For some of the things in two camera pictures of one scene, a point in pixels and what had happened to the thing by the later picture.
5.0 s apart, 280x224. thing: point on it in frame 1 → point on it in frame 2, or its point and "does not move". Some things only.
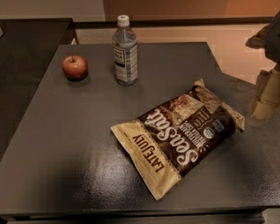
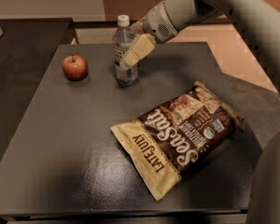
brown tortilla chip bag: (178, 137) does not move
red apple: (75, 67) does not move
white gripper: (279, 39) → (155, 21)
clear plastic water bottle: (125, 53) does not move
